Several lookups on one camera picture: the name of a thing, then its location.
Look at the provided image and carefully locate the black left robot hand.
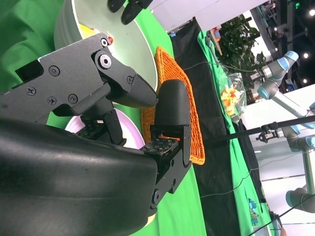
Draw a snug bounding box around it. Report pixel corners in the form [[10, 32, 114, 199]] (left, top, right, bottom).
[[107, 0, 155, 25]]

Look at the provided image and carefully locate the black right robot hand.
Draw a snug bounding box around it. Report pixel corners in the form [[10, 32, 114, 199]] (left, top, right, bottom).
[[0, 33, 192, 236]]

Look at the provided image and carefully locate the pale green bowl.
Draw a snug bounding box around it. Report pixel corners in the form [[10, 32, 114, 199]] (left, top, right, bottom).
[[53, 0, 158, 109]]

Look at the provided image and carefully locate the yellow cake slice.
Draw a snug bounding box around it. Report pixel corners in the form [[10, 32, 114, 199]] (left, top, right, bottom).
[[79, 23, 95, 40]]

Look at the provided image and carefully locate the grey blue-jointed robot arm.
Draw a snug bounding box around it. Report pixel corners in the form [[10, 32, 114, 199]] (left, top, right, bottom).
[[251, 50, 315, 214]]

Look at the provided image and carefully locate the lavender plate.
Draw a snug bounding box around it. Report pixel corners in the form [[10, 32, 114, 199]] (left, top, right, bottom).
[[64, 108, 146, 149]]

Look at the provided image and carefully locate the orange wicker basket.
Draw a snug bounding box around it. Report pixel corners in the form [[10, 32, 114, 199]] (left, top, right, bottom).
[[141, 46, 206, 166]]

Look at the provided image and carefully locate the green leafy plant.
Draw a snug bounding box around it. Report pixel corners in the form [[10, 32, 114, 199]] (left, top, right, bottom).
[[218, 14, 267, 87]]

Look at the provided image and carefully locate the green tablecloth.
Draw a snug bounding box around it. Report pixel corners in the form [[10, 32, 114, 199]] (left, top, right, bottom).
[[0, 0, 207, 236]]

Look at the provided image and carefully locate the clear plastic bag of items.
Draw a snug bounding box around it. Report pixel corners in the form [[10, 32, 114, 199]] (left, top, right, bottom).
[[220, 71, 247, 123]]

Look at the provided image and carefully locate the black backdrop cloth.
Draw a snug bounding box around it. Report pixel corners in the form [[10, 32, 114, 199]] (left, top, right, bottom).
[[169, 16, 268, 236]]

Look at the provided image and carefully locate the black pole with clamp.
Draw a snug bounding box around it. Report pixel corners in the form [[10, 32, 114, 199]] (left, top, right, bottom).
[[204, 115, 315, 146]]

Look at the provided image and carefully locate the green cloth with printed figures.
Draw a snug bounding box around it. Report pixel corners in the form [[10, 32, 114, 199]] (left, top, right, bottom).
[[196, 29, 280, 236]]

